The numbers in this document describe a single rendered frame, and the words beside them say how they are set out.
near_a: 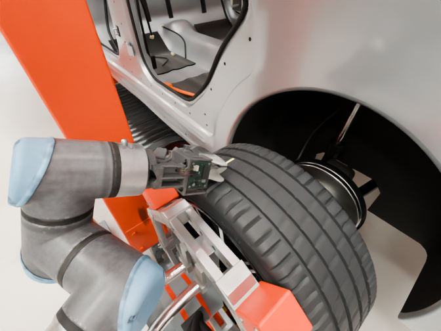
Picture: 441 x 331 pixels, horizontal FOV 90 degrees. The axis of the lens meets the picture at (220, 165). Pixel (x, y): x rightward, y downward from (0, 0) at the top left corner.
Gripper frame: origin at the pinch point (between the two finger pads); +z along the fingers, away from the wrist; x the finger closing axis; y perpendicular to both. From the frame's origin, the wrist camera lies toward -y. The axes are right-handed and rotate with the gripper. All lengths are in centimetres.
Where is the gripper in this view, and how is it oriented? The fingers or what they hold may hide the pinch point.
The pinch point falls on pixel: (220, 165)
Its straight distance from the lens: 53.4
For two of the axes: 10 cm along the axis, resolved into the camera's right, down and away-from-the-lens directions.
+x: 2.0, -9.5, -2.3
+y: 6.2, 3.1, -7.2
